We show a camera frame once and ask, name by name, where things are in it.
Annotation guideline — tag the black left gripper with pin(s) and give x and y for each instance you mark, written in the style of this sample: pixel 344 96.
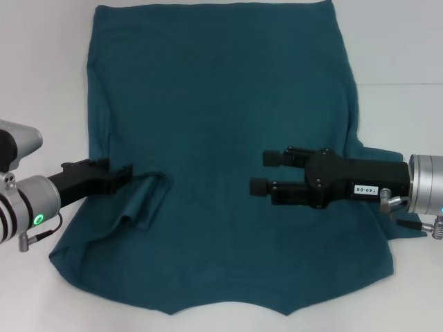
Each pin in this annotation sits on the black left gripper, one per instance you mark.
pixel 79 180

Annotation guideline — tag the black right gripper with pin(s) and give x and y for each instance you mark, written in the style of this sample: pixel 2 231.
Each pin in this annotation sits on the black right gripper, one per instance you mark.
pixel 346 180

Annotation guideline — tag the dark teal shirt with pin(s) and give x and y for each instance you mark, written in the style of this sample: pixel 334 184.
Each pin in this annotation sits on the dark teal shirt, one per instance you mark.
pixel 221 121

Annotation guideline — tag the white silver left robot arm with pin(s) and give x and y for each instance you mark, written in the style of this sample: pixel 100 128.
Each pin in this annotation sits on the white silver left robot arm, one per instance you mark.
pixel 31 204

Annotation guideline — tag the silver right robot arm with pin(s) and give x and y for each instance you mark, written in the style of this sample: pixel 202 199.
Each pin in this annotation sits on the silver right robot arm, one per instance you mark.
pixel 427 183

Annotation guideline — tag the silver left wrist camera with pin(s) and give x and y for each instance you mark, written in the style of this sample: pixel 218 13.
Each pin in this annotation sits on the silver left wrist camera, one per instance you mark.
pixel 22 138

